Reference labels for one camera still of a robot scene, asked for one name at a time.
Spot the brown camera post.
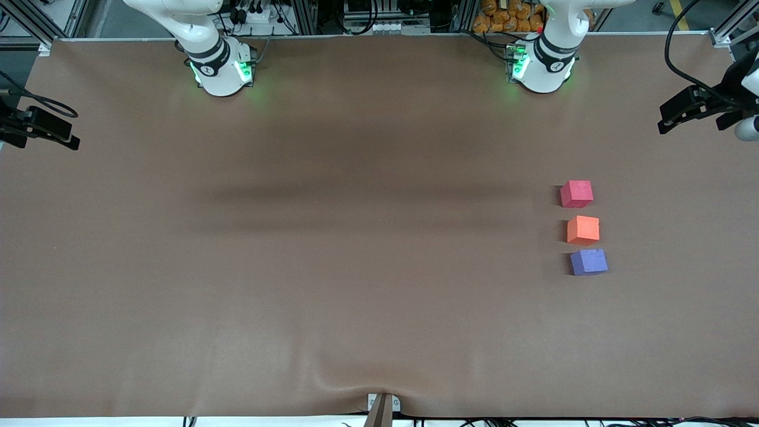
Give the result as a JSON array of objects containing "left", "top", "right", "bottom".
[{"left": 363, "top": 394, "right": 395, "bottom": 427}]

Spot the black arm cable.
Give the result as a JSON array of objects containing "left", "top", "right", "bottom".
[
  {"left": 664, "top": 0, "right": 739, "bottom": 109},
  {"left": 0, "top": 71, "right": 79, "bottom": 118}
]

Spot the orange objects pile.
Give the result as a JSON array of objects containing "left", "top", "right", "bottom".
[{"left": 473, "top": 0, "right": 546, "bottom": 34}]

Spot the white power strip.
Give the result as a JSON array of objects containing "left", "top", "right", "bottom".
[{"left": 228, "top": 5, "right": 275, "bottom": 26}]

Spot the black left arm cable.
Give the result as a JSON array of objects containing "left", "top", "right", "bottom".
[{"left": 664, "top": 0, "right": 739, "bottom": 109}]

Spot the aluminium frame post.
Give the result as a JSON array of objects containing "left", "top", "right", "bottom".
[
  {"left": 12, "top": 0, "right": 90, "bottom": 48},
  {"left": 709, "top": 0, "right": 759, "bottom": 48},
  {"left": 295, "top": 0, "right": 324, "bottom": 35}
]

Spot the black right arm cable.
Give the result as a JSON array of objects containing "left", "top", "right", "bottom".
[{"left": 0, "top": 71, "right": 79, "bottom": 118}]

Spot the orange foam block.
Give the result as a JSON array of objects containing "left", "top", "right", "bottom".
[{"left": 566, "top": 215, "right": 601, "bottom": 246}]

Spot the silver mounting bracket plate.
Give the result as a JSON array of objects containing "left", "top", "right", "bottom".
[{"left": 368, "top": 393, "right": 401, "bottom": 413}]

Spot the purple foam block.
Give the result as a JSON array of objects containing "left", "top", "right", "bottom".
[{"left": 570, "top": 248, "right": 609, "bottom": 276}]

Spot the red foam block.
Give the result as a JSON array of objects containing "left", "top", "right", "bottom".
[{"left": 560, "top": 180, "right": 594, "bottom": 209}]

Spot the brown table mat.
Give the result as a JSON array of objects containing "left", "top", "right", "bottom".
[{"left": 0, "top": 33, "right": 759, "bottom": 419}]

